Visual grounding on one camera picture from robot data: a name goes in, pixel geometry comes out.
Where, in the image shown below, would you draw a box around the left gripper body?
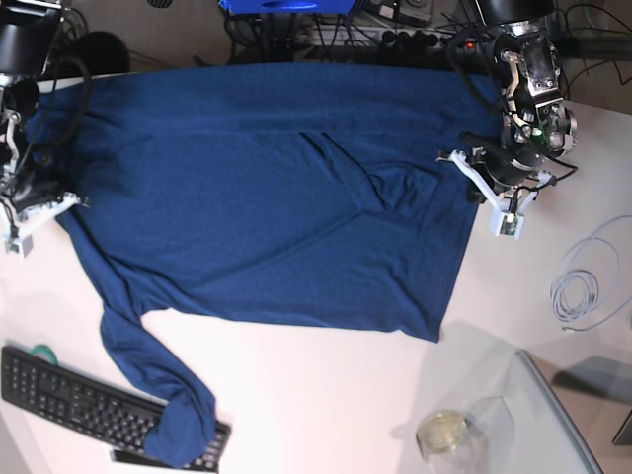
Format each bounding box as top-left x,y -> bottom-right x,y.
459,132 -> 544,193

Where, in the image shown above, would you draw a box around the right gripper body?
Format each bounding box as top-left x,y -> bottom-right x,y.
7,170 -> 67,212

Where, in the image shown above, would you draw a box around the dark blue t-shirt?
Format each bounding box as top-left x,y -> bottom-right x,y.
12,64 -> 500,473

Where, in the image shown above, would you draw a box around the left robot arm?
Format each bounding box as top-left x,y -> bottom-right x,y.
446,1 -> 577,209

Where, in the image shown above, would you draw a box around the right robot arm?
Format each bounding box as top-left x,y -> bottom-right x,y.
1,1 -> 92,212

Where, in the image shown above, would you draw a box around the green tape roll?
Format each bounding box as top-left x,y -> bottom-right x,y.
30,344 -> 57,366

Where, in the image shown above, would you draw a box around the black computer keyboard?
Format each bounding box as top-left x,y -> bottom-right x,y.
0,345 -> 233,473

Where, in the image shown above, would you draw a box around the white power strip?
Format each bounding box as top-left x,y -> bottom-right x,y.
297,24 -> 456,49

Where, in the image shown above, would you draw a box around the clear glass jar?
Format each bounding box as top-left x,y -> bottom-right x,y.
416,410 -> 475,474

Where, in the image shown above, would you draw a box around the blue box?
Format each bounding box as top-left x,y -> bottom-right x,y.
218,0 -> 355,15

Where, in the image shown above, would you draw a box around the coiled white cable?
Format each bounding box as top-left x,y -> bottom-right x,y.
549,213 -> 632,333

